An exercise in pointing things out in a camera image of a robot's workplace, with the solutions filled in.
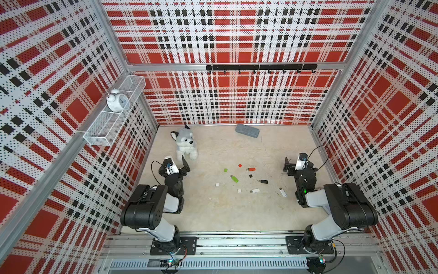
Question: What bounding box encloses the green usb drive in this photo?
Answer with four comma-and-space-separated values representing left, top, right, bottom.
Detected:
230, 175, 239, 183

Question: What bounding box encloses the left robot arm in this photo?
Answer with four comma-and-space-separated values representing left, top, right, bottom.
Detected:
120, 157, 192, 256

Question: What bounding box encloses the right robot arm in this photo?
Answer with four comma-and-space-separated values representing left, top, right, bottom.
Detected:
283, 153, 378, 254

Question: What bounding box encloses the small white usb drive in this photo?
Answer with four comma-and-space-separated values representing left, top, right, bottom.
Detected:
279, 188, 287, 198

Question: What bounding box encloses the husky plush toy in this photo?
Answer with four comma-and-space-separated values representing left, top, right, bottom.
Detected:
171, 124, 198, 162

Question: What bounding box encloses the grey rectangular box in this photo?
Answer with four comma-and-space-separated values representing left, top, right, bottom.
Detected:
235, 124, 260, 138

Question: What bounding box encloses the white alarm clock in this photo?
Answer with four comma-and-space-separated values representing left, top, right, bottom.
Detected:
106, 89, 130, 113

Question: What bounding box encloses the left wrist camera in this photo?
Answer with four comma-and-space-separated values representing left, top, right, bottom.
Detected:
163, 157, 180, 175

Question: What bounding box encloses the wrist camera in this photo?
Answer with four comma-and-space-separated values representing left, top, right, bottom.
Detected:
295, 153, 308, 171
163, 157, 180, 175

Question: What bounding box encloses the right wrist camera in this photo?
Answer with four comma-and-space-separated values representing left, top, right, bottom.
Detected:
295, 153, 308, 171

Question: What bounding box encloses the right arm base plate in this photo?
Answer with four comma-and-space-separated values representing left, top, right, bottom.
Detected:
286, 235, 335, 255

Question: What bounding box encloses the white wire basket shelf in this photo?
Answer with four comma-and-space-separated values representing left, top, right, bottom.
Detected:
84, 75, 146, 146

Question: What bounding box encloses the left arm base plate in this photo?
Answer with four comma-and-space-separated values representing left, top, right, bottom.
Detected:
149, 236, 198, 256

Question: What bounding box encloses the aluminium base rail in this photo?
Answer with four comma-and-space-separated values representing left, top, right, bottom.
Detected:
101, 231, 383, 259

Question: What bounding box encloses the black hook rail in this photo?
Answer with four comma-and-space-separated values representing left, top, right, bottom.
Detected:
206, 64, 318, 73

